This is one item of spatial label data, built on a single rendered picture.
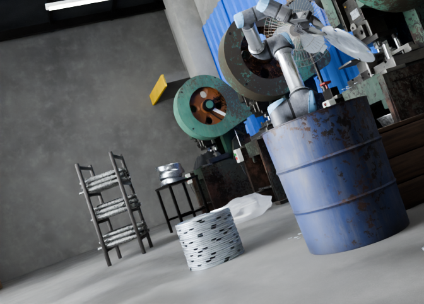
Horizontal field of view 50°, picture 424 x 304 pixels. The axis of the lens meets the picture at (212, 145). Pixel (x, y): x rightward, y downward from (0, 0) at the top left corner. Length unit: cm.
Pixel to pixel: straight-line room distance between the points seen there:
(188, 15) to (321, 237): 696
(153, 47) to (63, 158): 293
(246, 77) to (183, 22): 432
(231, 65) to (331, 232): 263
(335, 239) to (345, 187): 18
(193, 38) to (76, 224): 400
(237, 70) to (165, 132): 534
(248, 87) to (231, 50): 36
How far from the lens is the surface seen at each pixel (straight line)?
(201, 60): 803
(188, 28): 821
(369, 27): 297
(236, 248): 229
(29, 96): 922
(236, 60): 407
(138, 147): 906
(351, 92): 296
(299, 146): 159
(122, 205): 416
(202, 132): 561
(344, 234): 162
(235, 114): 583
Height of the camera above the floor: 36
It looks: 5 degrees up
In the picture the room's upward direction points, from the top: 20 degrees counter-clockwise
